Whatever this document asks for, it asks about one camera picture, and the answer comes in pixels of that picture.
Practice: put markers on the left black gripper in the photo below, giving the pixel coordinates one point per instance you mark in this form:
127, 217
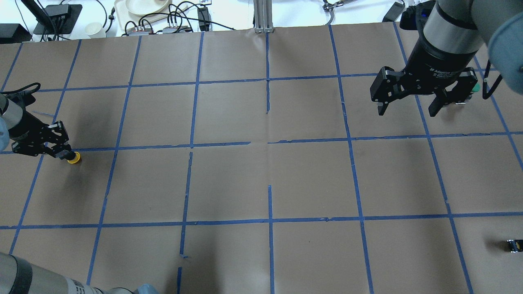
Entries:
23, 127

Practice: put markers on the beige tray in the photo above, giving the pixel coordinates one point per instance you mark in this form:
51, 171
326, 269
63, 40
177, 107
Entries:
123, 15

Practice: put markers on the yellow push button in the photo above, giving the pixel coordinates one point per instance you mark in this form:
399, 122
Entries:
75, 158

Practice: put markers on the green push button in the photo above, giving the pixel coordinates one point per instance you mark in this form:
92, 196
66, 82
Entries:
474, 90

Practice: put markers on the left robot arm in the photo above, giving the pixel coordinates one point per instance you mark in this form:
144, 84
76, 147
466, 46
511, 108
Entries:
19, 100

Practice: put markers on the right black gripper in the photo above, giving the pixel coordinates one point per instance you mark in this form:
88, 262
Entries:
434, 59

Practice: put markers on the black power adapter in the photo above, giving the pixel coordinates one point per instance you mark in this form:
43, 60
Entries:
394, 11

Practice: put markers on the white paper cup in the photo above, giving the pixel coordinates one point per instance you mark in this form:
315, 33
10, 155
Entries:
95, 30

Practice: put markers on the aluminium frame post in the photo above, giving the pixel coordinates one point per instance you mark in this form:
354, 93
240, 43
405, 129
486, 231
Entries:
263, 16

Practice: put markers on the beige round plate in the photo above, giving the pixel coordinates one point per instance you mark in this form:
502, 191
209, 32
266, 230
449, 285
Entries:
143, 7

